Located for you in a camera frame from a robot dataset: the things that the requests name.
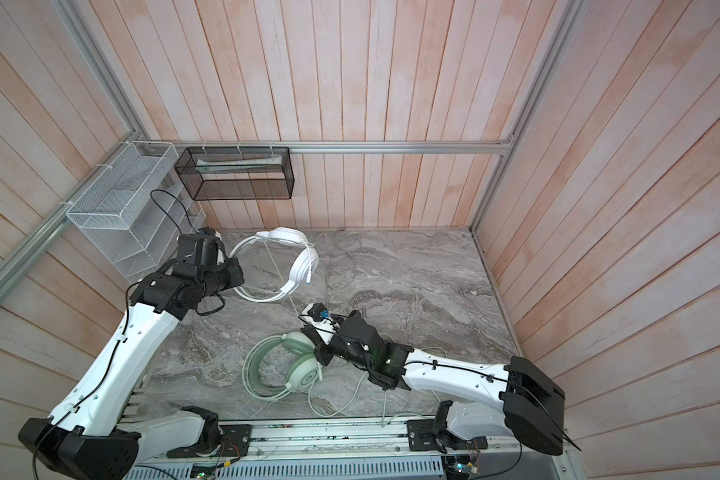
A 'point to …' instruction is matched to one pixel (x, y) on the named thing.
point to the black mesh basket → (236, 173)
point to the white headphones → (303, 268)
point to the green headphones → (302, 372)
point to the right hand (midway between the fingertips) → (306, 329)
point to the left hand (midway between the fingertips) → (239, 274)
